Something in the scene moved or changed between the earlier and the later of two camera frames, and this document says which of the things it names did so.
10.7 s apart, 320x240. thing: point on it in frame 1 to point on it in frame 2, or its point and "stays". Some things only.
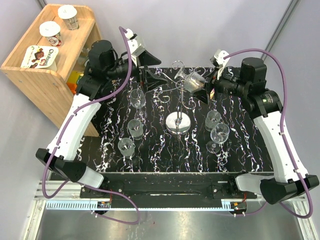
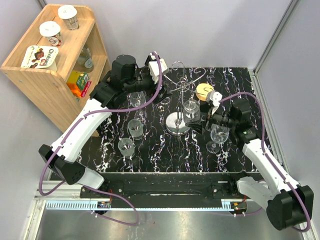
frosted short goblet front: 126,147 stays
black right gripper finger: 212,77 to 204,108
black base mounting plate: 166,185 stays
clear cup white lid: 68,13 stays
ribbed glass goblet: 193,81 to 191,111
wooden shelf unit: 46,68 stays
